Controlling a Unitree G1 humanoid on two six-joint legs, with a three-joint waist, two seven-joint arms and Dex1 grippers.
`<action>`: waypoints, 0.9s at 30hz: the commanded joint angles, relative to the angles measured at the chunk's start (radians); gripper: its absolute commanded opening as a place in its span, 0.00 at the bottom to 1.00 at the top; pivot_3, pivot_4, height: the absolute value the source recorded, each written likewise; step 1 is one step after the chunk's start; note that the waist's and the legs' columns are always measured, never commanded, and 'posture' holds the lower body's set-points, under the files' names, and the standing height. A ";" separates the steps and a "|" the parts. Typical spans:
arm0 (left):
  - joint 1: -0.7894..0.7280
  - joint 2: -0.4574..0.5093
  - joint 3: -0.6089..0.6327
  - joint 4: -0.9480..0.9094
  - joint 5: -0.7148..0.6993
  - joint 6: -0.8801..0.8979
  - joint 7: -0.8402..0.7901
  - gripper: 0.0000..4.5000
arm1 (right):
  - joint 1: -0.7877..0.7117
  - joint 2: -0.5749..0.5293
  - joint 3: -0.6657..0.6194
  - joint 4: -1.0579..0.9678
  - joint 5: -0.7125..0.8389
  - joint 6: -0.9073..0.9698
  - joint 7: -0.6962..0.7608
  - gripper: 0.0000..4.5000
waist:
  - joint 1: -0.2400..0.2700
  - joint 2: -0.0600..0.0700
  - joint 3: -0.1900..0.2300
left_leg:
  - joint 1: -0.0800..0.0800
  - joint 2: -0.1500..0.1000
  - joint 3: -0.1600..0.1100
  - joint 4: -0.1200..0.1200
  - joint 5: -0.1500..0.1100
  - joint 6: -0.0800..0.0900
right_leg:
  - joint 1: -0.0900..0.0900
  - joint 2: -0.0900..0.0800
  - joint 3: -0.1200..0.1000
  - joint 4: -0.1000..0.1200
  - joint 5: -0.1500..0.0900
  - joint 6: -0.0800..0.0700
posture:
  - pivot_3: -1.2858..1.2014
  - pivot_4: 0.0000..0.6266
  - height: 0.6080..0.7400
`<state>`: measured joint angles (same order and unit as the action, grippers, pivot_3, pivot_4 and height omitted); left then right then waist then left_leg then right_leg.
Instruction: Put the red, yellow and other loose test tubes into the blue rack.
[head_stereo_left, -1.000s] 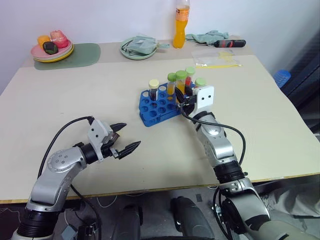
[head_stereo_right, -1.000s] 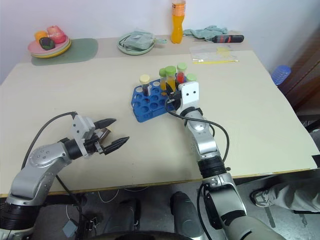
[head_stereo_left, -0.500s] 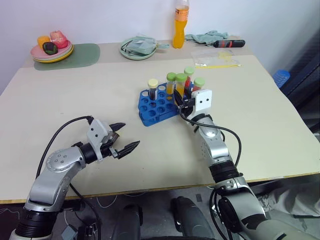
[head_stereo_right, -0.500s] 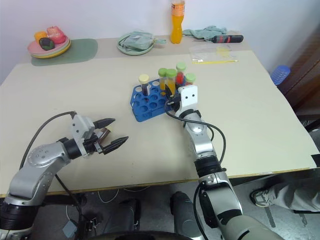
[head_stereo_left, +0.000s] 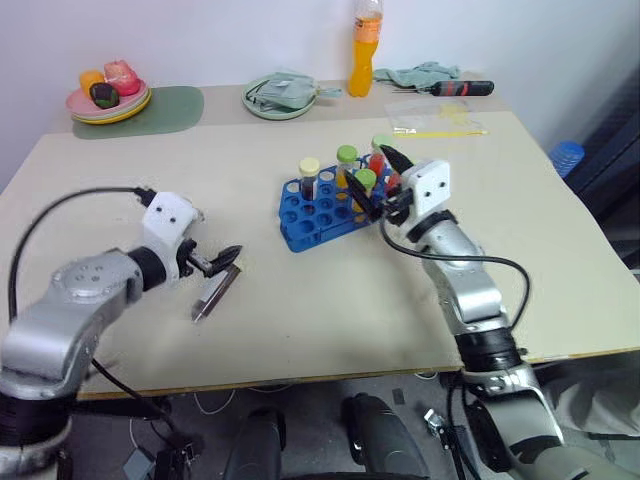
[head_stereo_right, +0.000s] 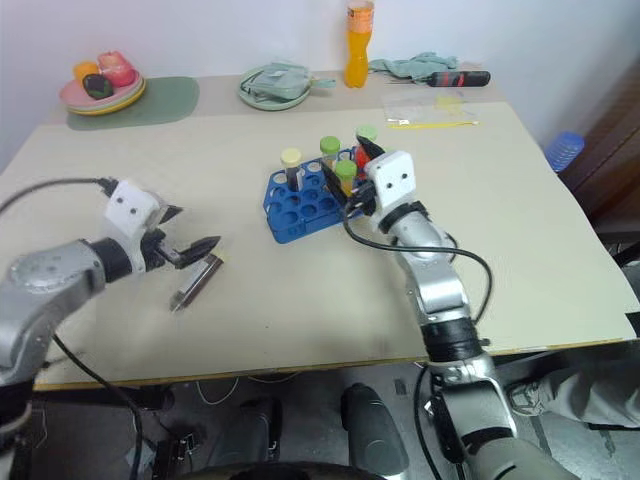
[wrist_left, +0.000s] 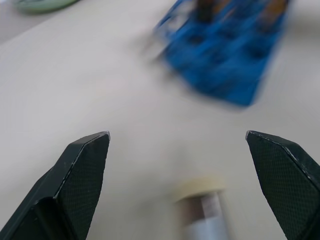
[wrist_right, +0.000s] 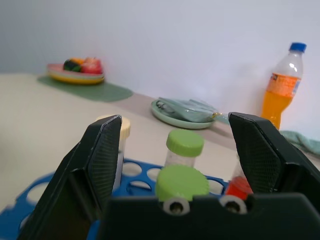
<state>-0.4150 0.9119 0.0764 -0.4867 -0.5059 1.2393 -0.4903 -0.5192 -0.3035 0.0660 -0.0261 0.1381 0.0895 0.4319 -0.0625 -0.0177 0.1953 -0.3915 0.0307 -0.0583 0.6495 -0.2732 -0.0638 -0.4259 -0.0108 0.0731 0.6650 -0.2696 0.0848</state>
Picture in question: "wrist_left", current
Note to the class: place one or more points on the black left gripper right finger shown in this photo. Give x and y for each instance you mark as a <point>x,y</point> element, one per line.
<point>287,180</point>

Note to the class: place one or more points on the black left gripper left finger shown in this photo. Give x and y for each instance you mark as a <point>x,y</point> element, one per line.
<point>75,185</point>

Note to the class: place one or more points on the test tube with cream cap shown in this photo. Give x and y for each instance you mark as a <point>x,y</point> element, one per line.
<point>202,207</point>

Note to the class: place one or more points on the blue test tube rack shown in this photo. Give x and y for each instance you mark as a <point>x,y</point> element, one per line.
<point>220,55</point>

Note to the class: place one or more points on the orange test tube in rack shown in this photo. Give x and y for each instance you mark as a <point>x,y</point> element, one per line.
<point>272,12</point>

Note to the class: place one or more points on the dark test tube in rack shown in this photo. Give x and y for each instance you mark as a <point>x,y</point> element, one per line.
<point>203,10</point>

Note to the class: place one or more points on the green plate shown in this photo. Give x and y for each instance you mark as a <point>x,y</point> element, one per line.
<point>42,5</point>

